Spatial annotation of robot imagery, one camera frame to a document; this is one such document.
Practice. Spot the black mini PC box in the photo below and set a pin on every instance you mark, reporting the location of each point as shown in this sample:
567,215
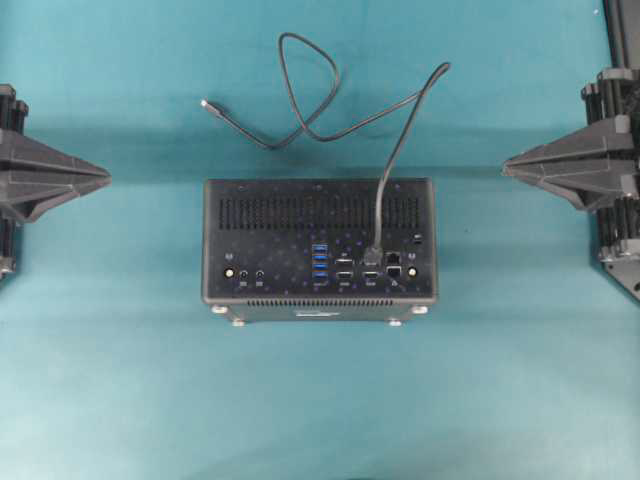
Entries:
319,250

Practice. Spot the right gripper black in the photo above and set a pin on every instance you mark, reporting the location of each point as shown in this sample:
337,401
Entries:
612,136

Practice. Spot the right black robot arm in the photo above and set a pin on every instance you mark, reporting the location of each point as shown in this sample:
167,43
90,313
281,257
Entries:
596,168

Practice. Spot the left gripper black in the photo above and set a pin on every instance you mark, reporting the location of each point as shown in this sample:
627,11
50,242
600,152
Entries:
27,202

